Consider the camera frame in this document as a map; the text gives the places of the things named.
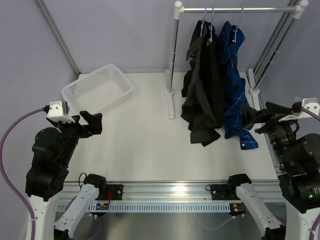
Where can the white plastic basket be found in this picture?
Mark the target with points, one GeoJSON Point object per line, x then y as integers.
{"type": "Point", "coordinates": [98, 91]}

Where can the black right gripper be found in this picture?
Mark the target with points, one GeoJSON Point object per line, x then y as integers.
{"type": "Point", "coordinates": [249, 116]}

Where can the plain black shirt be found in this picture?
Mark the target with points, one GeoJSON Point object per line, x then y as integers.
{"type": "Point", "coordinates": [209, 74]}

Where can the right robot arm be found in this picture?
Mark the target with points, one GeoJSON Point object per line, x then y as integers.
{"type": "Point", "coordinates": [299, 164]}

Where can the dark pinstriped shirt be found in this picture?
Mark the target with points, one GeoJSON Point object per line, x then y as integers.
{"type": "Point", "coordinates": [196, 110]}

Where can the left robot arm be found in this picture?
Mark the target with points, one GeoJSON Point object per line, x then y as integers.
{"type": "Point", "coordinates": [52, 152]}

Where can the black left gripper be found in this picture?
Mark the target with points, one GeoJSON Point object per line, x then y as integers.
{"type": "Point", "coordinates": [94, 121]}

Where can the light blue hanger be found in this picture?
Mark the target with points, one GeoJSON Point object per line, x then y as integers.
{"type": "Point", "coordinates": [203, 17]}
{"type": "Point", "coordinates": [237, 26]}
{"type": "Point", "coordinates": [211, 24]}

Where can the blue plaid shirt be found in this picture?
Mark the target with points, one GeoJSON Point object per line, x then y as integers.
{"type": "Point", "coordinates": [228, 43]}

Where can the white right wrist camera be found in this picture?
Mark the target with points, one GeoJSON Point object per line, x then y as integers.
{"type": "Point", "coordinates": [303, 108]}

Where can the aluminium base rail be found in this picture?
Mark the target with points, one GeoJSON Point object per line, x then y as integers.
{"type": "Point", "coordinates": [188, 192]}

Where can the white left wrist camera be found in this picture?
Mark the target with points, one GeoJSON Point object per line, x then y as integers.
{"type": "Point", "coordinates": [58, 108]}

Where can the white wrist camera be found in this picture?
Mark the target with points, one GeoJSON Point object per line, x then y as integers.
{"type": "Point", "coordinates": [58, 108]}
{"type": "Point", "coordinates": [303, 108]}

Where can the perforated cable duct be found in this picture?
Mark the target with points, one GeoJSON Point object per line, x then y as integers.
{"type": "Point", "coordinates": [119, 207]}

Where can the metal clothes rack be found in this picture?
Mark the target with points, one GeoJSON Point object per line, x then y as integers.
{"type": "Point", "coordinates": [291, 14]}

